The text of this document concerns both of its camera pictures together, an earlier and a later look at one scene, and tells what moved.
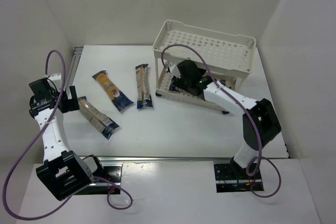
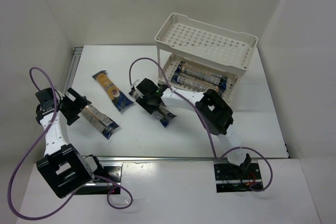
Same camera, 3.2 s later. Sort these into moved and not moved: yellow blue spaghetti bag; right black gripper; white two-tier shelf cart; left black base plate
Moved: right black gripper
Not moved: white two-tier shelf cart; yellow blue spaghetti bag; left black base plate
